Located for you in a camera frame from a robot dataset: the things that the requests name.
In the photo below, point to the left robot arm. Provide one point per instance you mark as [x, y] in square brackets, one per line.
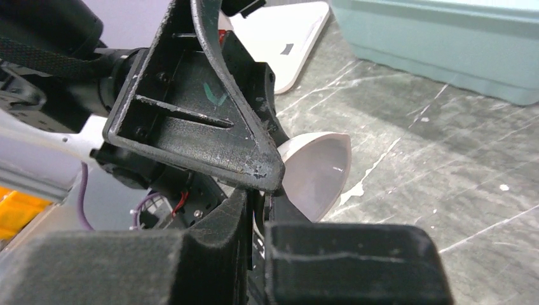
[55, 70]

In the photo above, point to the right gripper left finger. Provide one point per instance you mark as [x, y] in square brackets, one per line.
[205, 264]

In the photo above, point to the white round watch glass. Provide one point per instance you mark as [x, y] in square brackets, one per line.
[317, 166]

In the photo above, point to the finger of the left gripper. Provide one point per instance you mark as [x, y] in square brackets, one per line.
[256, 81]
[181, 106]

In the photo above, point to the mint green plastic bin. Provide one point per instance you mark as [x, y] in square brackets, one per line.
[488, 47]

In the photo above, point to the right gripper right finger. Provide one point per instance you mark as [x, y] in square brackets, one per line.
[344, 263]

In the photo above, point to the white plastic bin lid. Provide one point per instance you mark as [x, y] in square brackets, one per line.
[282, 36]

